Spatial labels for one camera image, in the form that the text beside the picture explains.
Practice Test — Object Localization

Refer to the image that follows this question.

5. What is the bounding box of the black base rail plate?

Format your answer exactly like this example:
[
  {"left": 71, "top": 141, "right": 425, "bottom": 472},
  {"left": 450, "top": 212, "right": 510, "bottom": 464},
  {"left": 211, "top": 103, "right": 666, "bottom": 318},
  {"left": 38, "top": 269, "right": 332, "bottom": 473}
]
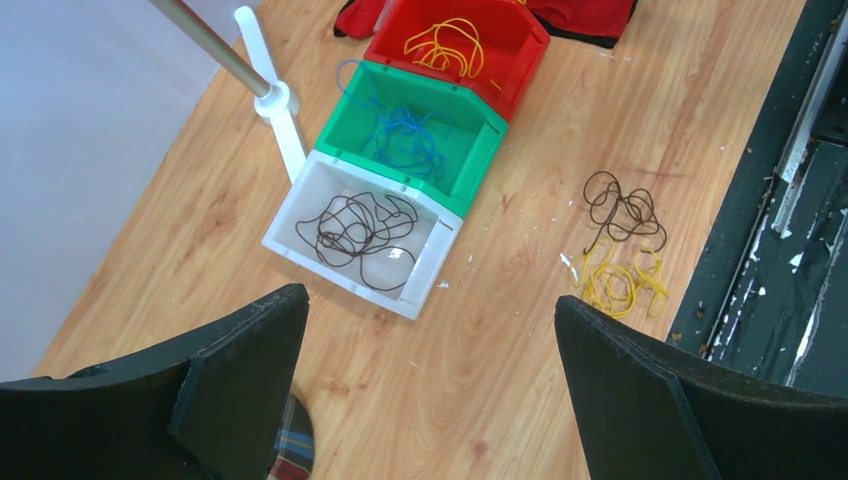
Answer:
[{"left": 666, "top": 1, "right": 847, "bottom": 397}]

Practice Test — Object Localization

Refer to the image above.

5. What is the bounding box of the red sweater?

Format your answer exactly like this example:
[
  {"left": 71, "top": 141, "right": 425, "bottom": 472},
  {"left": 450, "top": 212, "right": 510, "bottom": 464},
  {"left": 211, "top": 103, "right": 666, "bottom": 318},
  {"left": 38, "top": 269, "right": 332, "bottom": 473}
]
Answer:
[{"left": 332, "top": 0, "right": 638, "bottom": 49}]

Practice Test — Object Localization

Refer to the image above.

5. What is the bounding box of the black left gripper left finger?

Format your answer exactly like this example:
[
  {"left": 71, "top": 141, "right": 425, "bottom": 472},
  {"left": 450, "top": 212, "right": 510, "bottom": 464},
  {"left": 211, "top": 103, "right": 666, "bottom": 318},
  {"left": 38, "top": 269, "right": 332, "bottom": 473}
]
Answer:
[{"left": 1, "top": 284, "right": 309, "bottom": 479}]

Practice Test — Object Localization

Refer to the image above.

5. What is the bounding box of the white plastic scrap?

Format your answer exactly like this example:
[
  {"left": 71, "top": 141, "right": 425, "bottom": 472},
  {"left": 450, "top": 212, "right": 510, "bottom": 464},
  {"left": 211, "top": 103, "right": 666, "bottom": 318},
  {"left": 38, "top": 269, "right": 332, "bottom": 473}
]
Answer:
[{"left": 559, "top": 253, "right": 573, "bottom": 268}]

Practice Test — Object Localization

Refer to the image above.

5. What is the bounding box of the brown cable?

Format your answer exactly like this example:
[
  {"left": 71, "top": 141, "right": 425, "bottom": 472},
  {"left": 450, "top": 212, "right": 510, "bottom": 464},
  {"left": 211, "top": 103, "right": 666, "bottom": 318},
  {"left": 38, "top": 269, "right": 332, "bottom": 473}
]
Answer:
[
  {"left": 294, "top": 190, "right": 420, "bottom": 294},
  {"left": 581, "top": 170, "right": 669, "bottom": 256}
]

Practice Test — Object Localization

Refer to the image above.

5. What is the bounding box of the silver clothes rack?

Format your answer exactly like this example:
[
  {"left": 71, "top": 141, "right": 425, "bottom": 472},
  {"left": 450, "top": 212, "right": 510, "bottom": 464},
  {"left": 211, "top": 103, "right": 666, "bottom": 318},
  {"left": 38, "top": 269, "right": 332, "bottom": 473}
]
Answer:
[{"left": 151, "top": 0, "right": 307, "bottom": 181}]

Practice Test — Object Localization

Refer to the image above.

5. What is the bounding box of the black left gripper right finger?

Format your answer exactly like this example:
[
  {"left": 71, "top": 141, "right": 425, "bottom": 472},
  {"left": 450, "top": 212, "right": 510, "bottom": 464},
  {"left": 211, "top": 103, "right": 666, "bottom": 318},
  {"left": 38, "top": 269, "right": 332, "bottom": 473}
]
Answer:
[{"left": 554, "top": 295, "right": 847, "bottom": 479}]

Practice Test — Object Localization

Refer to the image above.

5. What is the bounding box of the white plastic bin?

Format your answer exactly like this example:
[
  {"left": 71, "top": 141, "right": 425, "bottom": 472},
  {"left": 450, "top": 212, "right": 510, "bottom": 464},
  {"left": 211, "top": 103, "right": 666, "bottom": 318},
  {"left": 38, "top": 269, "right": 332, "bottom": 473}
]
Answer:
[{"left": 262, "top": 150, "right": 463, "bottom": 320}]

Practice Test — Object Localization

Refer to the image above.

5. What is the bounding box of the yellow cable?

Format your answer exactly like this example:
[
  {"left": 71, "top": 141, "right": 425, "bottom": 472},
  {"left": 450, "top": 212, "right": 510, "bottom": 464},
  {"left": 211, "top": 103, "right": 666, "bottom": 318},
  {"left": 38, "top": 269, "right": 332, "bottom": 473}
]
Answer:
[
  {"left": 570, "top": 243, "right": 670, "bottom": 321},
  {"left": 402, "top": 17, "right": 503, "bottom": 93}
]

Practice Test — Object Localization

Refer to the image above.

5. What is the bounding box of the plaid shirt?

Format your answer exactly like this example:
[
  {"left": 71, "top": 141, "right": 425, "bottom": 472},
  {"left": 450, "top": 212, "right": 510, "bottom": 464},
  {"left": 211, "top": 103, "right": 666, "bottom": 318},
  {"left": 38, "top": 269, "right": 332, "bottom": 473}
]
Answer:
[{"left": 266, "top": 393, "right": 315, "bottom": 480}]

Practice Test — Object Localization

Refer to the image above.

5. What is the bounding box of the red plastic bin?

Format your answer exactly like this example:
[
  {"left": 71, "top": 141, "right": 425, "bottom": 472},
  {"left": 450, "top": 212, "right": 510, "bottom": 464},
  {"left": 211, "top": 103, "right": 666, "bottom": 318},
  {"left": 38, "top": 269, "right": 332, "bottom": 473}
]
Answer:
[{"left": 364, "top": 0, "right": 551, "bottom": 122}]

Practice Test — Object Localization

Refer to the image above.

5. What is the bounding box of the green plastic bin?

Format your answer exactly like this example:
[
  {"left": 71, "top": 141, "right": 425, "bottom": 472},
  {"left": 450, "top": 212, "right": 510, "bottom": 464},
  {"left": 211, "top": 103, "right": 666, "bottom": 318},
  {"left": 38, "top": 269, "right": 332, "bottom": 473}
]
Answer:
[{"left": 315, "top": 59, "right": 508, "bottom": 218}]

